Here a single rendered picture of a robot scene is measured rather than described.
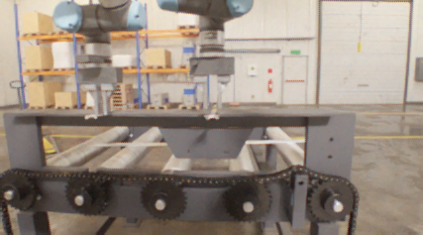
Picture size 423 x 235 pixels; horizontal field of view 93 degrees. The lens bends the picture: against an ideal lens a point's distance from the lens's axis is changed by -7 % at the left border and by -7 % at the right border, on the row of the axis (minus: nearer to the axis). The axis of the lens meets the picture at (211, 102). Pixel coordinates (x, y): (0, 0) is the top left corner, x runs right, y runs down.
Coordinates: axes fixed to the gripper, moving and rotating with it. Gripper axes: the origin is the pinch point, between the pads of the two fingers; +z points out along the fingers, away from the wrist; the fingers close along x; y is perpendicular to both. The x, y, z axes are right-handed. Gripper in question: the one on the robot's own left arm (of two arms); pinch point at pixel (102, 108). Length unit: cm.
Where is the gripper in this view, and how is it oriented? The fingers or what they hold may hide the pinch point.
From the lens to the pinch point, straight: 77.3
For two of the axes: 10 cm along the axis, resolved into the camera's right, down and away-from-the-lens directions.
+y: 0.6, -1.2, 9.9
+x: -10.0, 0.0, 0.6
